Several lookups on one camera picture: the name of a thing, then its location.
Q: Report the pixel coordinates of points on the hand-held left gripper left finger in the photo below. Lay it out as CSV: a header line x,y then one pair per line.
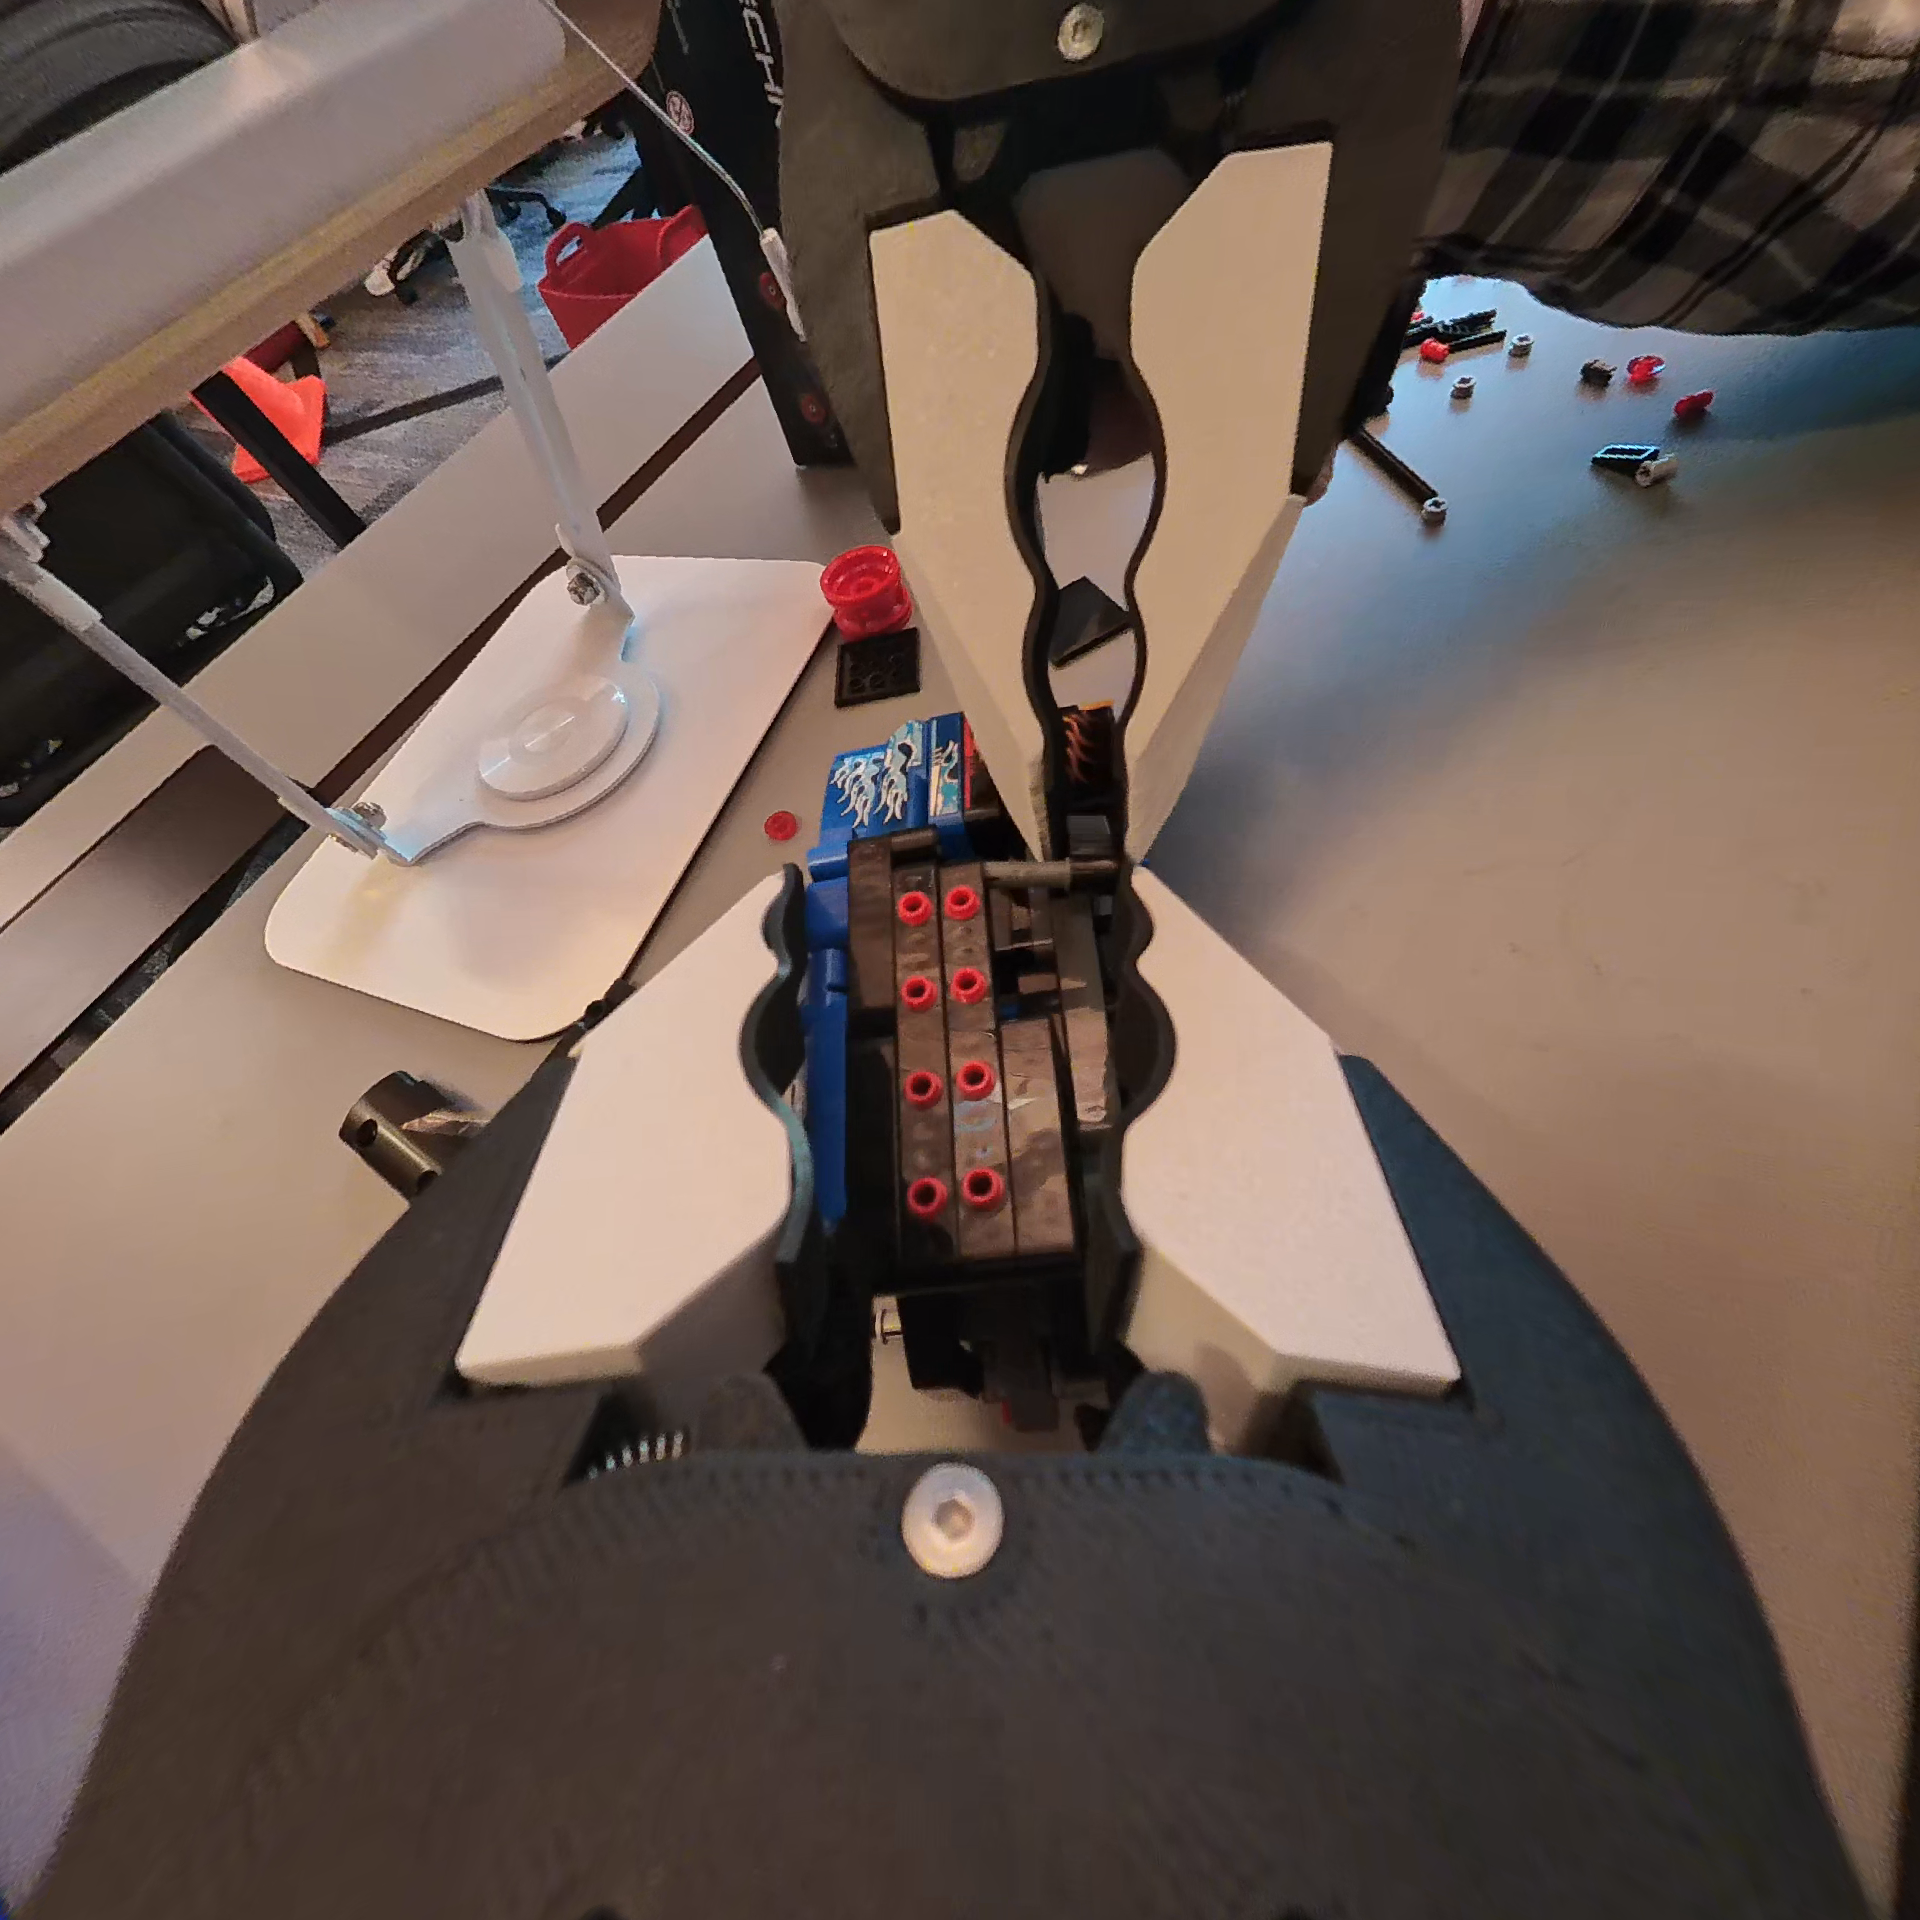
x,y
643,1183

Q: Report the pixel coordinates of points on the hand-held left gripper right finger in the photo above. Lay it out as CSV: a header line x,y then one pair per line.
x,y
1278,1197

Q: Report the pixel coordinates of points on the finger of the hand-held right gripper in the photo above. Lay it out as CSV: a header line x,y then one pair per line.
x,y
1230,375
950,435

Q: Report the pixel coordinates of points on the black and blue brick car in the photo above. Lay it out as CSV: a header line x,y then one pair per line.
x,y
1038,1093

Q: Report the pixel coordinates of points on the black flame-print brick panel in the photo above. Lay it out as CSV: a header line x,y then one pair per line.
x,y
1084,751

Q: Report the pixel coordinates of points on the black toy brick box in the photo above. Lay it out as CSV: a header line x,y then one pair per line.
x,y
731,167

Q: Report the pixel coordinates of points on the red toy wheel hub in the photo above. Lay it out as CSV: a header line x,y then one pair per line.
x,y
864,588

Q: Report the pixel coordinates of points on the black toy axle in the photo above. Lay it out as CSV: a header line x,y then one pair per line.
x,y
1397,477

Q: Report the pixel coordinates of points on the black wedge brick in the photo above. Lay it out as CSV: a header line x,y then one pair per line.
x,y
1084,621

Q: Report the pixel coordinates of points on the black toothed brick beam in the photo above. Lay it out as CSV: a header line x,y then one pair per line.
x,y
1465,331

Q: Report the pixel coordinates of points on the black square brick plate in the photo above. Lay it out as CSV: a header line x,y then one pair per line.
x,y
872,671

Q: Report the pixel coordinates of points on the black cylinder brick part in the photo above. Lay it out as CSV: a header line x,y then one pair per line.
x,y
398,1139

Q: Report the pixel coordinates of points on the red bucket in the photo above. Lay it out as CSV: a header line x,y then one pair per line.
x,y
612,279

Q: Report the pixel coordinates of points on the white book stand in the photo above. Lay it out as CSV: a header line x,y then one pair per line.
x,y
679,658

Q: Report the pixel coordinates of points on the orange cone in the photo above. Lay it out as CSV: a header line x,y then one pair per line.
x,y
273,420

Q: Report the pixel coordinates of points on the black office chair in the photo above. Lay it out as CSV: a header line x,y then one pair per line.
x,y
137,588

